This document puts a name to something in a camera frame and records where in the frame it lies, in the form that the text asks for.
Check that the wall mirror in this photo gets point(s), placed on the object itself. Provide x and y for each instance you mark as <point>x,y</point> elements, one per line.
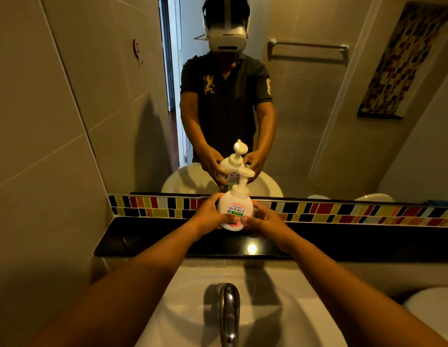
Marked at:
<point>317,122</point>

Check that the chrome towel rail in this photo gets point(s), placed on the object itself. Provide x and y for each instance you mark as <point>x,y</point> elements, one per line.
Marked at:
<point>307,45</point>

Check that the white pump soap bottle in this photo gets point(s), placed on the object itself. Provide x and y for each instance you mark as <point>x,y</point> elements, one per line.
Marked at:
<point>235,204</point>

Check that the person's right forearm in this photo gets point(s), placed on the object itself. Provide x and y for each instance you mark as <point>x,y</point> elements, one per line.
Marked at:
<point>346,296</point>

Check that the small wall hook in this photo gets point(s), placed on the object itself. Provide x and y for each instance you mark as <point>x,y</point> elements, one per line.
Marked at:
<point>137,51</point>

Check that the person's right thumb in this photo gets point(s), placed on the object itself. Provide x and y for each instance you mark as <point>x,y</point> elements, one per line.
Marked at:
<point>250,222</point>

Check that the person's left hand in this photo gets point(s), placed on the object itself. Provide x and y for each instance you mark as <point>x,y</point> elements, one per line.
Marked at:
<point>204,218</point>

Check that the white toilet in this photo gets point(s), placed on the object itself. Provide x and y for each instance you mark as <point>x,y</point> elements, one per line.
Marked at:
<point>433,310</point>

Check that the white ceramic sink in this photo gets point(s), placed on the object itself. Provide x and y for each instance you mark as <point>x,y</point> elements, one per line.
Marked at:
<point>281,314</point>

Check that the person's right hand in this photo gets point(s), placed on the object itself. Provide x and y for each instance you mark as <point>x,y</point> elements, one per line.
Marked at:
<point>269,225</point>

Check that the white head-worn headset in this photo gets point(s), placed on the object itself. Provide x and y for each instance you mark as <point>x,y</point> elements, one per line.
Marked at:
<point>226,34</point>

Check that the chrome faucet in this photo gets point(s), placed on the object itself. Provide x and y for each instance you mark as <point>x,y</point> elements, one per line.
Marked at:
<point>229,310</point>

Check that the person's left forearm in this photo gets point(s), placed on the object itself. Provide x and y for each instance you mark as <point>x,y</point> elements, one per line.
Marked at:
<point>130,285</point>

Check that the person's left thumb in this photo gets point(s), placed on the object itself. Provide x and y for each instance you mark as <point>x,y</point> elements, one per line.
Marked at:
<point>225,220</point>

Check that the black stone shelf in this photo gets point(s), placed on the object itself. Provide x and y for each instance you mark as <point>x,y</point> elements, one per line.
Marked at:
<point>137,236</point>

